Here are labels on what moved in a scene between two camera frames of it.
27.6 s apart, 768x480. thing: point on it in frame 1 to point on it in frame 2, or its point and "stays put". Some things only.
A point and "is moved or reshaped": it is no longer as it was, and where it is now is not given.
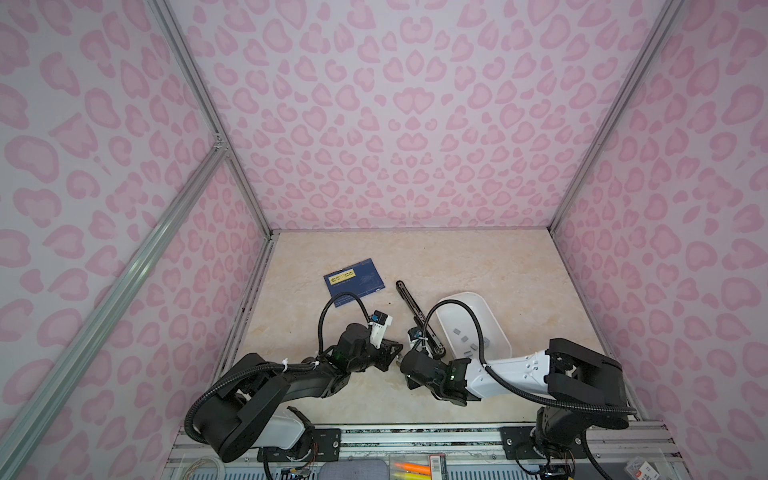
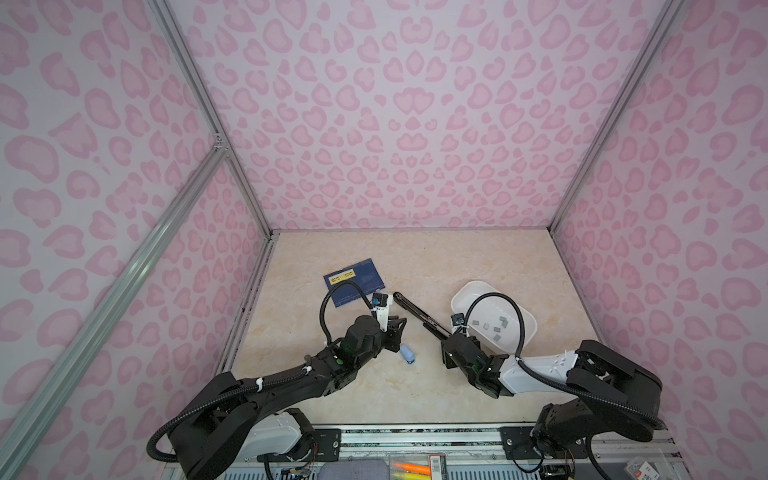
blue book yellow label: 361,279 stays put
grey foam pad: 370,469 stays put
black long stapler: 435,345 is moved or reshaped
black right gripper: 409,381 to 446,357
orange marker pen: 414,468 stays put
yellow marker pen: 411,476 stays put
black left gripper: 385,356 to 394,334
